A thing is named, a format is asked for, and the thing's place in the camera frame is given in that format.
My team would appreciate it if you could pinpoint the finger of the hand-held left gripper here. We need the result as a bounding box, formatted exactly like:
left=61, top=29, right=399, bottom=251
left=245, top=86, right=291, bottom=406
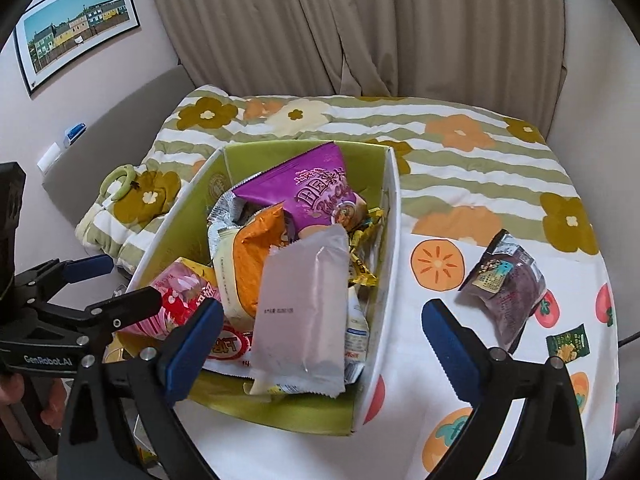
left=15, top=254, right=114, bottom=304
left=44, top=287, right=164, bottom=335

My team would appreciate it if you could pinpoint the dark purple bread packet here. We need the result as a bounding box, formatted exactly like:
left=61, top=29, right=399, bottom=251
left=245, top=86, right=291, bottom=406
left=457, top=229, right=547, bottom=354

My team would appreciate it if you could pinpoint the green cardboard box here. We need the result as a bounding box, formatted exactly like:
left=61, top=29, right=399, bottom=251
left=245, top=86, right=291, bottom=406
left=122, top=140, right=403, bottom=436

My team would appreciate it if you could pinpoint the pink striped snack packet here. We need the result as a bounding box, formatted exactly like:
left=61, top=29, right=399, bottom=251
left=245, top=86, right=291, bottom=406
left=120, top=260, right=224, bottom=344

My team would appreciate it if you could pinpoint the grey headboard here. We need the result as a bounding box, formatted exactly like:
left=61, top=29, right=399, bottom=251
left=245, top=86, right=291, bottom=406
left=42, top=65, right=197, bottom=221

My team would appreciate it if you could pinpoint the wall poster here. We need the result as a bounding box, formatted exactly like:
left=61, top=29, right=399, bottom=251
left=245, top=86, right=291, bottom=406
left=14, top=0, right=144, bottom=97

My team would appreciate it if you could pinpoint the green ring clip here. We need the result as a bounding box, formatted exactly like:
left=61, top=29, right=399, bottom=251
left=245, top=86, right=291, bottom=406
left=99, top=164, right=137, bottom=202

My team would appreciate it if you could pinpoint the grey printed chip bag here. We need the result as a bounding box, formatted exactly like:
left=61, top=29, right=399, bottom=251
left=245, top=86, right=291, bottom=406
left=206, top=185, right=266, bottom=246

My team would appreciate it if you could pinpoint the orange cake packet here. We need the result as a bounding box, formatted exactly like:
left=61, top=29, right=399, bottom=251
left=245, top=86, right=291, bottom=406
left=212, top=205, right=289, bottom=322

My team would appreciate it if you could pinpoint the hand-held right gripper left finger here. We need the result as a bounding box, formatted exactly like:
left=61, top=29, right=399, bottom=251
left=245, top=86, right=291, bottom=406
left=57, top=297, right=226, bottom=480

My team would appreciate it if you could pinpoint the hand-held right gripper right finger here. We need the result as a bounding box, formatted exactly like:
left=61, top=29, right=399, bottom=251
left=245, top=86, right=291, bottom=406
left=421, top=297, right=588, bottom=480

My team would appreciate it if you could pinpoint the red label white packet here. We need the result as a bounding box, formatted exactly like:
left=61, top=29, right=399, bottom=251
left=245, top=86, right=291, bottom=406
left=202, top=322, right=258, bottom=367

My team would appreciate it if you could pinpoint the person's left hand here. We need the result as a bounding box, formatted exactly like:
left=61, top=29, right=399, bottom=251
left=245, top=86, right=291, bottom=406
left=0, top=374, right=68, bottom=413

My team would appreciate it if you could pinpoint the pale grey foil packet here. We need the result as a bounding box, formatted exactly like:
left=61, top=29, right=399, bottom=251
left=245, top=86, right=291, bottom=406
left=247, top=224, right=351, bottom=397

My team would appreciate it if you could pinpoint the white blue print packet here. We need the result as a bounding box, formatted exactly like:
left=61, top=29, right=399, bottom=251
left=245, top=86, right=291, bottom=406
left=344, top=287, right=372, bottom=384

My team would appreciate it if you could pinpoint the small green snack packet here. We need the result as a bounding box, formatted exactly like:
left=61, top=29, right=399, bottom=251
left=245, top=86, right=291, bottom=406
left=546, top=324, right=587, bottom=364

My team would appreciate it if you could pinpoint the blue white small box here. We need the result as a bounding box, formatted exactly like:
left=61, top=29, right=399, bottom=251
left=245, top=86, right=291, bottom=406
left=62, top=121, right=87, bottom=149

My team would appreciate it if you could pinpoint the purple chip bag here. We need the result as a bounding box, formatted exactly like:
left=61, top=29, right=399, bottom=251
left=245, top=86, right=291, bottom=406
left=232, top=141, right=369, bottom=241

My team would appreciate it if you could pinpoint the yellow brown candy packet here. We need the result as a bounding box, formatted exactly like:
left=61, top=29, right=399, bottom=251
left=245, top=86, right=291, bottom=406
left=347, top=205, right=385, bottom=289

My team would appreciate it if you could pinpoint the white wall plate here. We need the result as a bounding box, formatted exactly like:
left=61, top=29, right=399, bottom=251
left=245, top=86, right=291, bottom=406
left=36, top=142, right=64, bottom=174

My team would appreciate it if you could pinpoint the beige curtain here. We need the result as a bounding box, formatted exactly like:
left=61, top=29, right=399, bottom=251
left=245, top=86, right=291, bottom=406
left=142, top=0, right=569, bottom=99

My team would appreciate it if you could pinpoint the green striped flower blanket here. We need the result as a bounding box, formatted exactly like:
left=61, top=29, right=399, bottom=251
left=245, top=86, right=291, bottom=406
left=75, top=84, right=601, bottom=272

